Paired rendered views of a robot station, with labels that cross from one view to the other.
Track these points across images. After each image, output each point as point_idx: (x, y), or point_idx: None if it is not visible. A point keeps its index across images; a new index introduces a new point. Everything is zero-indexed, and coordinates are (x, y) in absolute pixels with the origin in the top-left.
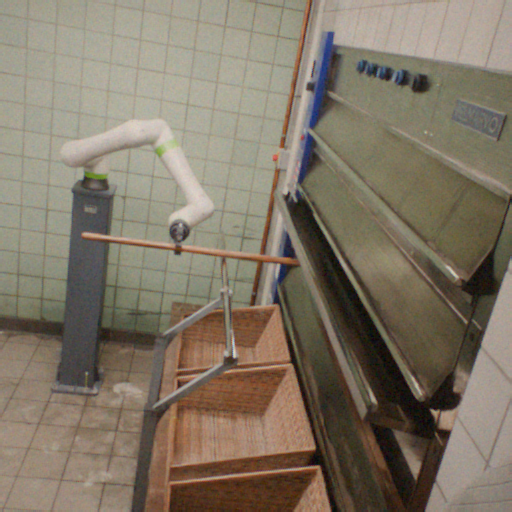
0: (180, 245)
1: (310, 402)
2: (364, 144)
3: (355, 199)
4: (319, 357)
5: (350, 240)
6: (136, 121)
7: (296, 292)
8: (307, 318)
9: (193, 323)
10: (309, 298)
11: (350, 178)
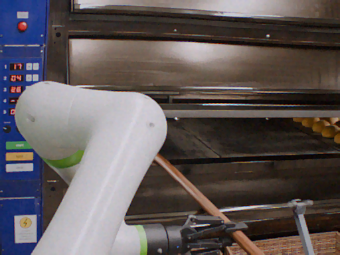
0: (243, 224)
1: (320, 214)
2: None
3: (302, 44)
4: (278, 196)
5: (315, 77)
6: (141, 93)
7: (135, 208)
8: (209, 199)
9: None
10: (211, 178)
11: (275, 30)
